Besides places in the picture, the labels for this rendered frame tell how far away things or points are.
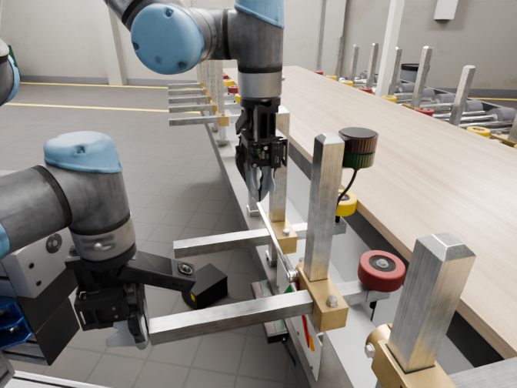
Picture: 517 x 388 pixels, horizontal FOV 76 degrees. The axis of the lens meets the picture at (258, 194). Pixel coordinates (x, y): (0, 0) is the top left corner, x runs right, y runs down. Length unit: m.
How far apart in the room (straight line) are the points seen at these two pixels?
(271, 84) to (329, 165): 0.16
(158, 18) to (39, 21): 8.64
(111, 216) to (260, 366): 1.23
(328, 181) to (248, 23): 0.26
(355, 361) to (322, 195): 0.45
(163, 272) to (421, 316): 0.34
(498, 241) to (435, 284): 0.50
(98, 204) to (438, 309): 0.37
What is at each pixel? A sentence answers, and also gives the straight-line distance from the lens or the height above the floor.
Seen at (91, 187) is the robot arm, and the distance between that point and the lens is 0.41.
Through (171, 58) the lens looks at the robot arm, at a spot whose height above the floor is 1.26.
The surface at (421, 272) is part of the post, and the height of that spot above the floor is 1.09.
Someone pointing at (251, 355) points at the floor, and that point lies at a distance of 1.60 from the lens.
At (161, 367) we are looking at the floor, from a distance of 1.62.
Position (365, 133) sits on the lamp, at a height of 1.14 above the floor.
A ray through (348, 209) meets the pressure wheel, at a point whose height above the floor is 0.89.
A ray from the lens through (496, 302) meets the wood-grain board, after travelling 0.67.
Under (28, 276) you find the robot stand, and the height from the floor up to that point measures 0.95.
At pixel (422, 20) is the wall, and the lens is 7.13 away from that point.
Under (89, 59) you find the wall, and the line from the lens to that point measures 8.50.
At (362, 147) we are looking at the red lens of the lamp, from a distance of 0.52.
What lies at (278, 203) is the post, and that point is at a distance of 0.82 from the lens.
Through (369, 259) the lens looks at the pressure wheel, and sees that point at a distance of 0.66.
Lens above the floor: 1.30
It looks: 28 degrees down
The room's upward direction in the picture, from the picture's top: straight up
